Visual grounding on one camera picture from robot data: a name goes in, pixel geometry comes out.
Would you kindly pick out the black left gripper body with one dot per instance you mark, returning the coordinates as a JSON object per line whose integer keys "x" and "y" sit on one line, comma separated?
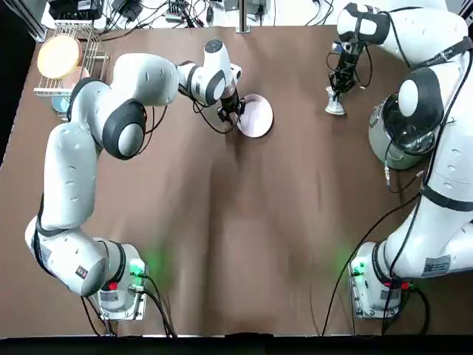
{"x": 231, "y": 101}

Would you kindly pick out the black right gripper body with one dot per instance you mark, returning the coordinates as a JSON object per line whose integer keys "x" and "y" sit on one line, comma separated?
{"x": 349, "y": 61}

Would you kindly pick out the silver mesh sponge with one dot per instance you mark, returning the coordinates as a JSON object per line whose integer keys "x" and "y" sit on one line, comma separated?
{"x": 334, "y": 108}

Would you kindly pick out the silver cooker with glass lid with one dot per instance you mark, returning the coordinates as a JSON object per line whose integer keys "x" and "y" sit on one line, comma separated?
{"x": 384, "y": 140}

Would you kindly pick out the small black power adapter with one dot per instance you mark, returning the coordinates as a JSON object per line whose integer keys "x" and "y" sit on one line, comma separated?
{"x": 127, "y": 9}

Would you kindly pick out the pink plate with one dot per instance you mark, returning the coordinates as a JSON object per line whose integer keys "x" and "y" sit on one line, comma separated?
{"x": 258, "y": 116}

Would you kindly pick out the aluminium profile post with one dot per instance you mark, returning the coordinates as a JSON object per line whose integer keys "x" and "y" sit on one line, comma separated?
{"x": 37, "y": 26}
{"x": 244, "y": 15}

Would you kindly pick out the usb hub with plugs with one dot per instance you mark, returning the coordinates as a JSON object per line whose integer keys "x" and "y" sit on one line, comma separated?
{"x": 177, "y": 16}

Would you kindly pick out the blue bowl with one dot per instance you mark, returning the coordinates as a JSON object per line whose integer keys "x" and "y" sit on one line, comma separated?
{"x": 61, "y": 104}

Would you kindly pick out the small pale pink bowl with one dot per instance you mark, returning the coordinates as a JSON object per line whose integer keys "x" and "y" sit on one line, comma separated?
{"x": 79, "y": 75}

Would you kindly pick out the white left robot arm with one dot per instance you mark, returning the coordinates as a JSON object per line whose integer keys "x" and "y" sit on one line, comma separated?
{"x": 66, "y": 177}

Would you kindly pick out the black electronics box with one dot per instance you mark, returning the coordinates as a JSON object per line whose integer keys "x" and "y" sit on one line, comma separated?
{"x": 74, "y": 9}

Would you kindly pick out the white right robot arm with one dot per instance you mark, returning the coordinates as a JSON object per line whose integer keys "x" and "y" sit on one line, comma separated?
{"x": 451, "y": 177}

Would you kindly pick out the yellow plate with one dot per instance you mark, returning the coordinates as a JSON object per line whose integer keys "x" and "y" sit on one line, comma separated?
{"x": 57, "y": 57}

